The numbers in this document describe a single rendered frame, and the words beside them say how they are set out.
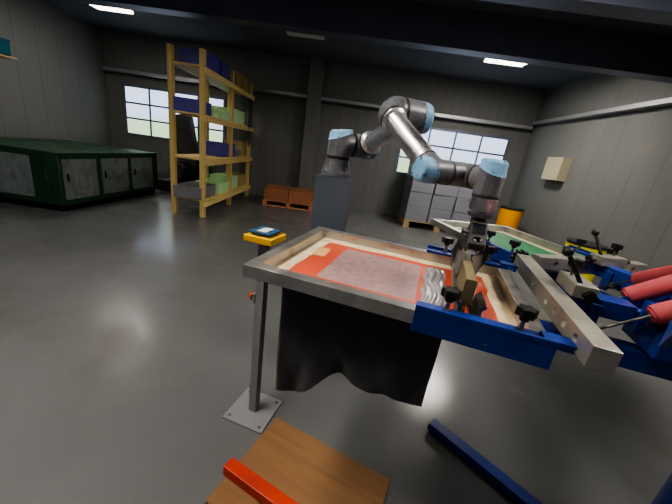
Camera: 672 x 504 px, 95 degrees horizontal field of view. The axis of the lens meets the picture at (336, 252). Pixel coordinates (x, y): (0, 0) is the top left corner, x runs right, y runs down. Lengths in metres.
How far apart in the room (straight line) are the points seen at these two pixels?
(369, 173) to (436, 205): 1.83
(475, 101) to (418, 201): 2.61
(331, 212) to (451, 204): 5.28
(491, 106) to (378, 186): 2.91
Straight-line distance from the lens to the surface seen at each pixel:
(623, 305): 1.14
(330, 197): 1.58
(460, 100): 7.88
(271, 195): 6.80
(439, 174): 0.98
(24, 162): 5.90
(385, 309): 0.79
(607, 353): 0.81
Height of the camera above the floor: 1.33
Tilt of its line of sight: 18 degrees down
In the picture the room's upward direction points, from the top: 8 degrees clockwise
